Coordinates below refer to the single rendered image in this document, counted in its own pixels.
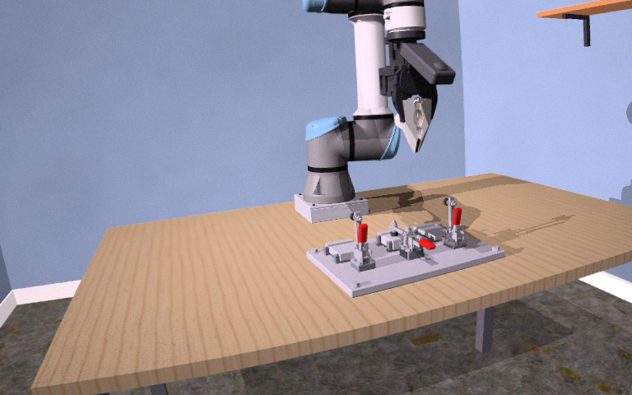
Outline toggle clamp with red handle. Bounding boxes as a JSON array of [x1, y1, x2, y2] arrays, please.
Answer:
[[444, 197, 467, 249]]

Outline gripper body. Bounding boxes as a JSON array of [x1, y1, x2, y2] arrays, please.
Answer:
[[379, 30, 434, 98]]

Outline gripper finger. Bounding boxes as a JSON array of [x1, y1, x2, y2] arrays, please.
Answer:
[[392, 83, 419, 152], [413, 85, 438, 152]]

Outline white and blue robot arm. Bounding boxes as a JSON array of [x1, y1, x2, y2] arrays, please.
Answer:
[[303, 0, 456, 204]]

